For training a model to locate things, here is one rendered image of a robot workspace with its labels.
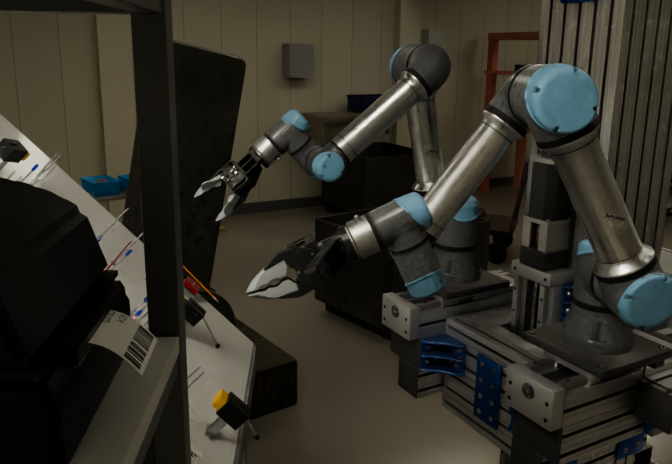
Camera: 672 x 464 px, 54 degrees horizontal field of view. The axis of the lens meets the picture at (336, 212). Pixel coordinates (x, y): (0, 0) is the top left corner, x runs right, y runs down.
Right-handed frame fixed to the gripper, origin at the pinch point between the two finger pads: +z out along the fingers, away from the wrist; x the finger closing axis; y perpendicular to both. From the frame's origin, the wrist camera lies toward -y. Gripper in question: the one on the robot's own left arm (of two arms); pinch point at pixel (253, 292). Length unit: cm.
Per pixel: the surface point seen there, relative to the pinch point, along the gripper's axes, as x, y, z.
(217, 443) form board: -35.2, 21.9, 26.5
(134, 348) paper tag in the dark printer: 19, -62, 1
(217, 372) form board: -31, 50, 26
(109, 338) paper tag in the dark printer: 20, -62, 2
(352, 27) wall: 38, 671, -138
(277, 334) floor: -119, 287, 44
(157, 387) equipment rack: 12, -56, 3
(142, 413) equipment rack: 13, -61, 4
